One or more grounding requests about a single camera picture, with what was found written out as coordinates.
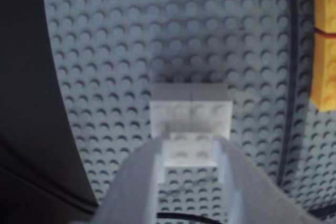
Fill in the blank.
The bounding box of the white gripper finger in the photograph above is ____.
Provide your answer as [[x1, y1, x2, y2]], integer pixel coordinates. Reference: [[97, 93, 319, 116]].
[[214, 134, 317, 224], [97, 126, 171, 224]]

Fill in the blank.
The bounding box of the white lego cube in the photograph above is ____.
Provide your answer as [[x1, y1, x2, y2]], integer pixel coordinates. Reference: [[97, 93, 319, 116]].
[[149, 82, 234, 168]]

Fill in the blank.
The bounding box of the orange lego cube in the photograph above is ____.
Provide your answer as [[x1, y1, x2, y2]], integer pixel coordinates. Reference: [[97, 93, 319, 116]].
[[309, 32, 336, 112], [313, 0, 336, 36]]

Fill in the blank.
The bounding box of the grey lego baseplate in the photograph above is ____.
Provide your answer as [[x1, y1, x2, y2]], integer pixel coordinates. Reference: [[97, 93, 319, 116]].
[[40, 0, 336, 224]]

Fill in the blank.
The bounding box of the black cable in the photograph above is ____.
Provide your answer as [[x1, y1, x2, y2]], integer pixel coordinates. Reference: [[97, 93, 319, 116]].
[[157, 212, 218, 224]]

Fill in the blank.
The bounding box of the dark grey lego wall strip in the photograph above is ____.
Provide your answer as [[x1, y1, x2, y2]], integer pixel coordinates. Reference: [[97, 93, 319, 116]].
[[278, 0, 302, 190]]

